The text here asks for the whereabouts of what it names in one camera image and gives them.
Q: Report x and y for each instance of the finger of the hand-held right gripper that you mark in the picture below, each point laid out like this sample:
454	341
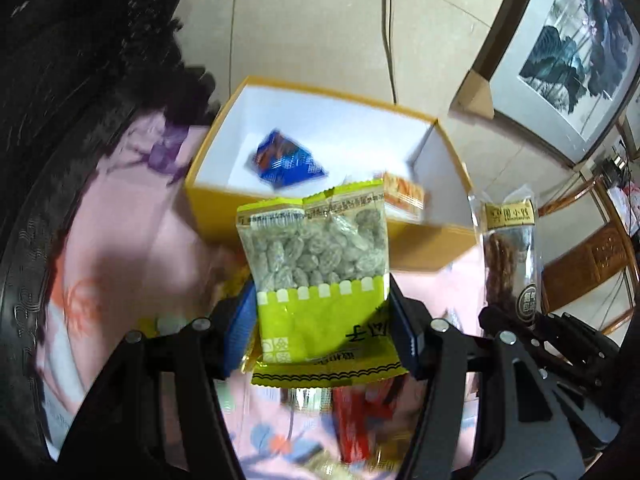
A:
492	317
555	327

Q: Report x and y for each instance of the pink printed blanket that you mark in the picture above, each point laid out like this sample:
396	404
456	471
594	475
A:
125	240

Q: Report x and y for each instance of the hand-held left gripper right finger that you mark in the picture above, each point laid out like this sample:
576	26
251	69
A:
402	335

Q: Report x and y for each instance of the brown wooden chair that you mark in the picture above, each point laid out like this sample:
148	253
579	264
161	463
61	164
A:
600	250

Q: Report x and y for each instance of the dark carved wooden headboard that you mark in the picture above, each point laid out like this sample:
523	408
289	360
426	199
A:
60	60

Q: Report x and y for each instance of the cardboard corner protector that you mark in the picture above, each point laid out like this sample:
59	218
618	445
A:
475	95

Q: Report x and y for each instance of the clear brown snack packet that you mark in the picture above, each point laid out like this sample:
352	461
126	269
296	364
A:
505	260

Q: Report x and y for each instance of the yellow cardboard box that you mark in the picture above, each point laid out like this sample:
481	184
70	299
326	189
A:
215	210

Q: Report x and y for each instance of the framed ink painting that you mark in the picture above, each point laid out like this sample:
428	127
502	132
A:
575	50

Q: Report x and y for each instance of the orange snack packet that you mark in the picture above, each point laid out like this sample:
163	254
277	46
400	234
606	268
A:
405	195

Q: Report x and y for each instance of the red-orange snack packet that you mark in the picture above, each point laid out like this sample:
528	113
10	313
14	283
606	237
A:
360	420

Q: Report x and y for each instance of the yellow-green raisin snack packet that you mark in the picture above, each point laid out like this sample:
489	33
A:
310	260

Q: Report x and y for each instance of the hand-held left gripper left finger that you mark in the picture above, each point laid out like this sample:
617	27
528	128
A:
240	330

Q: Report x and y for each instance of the yellow snack packet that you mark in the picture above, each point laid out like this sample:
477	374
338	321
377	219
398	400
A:
232	280

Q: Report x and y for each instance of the blue snack packet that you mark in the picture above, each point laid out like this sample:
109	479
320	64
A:
285	160

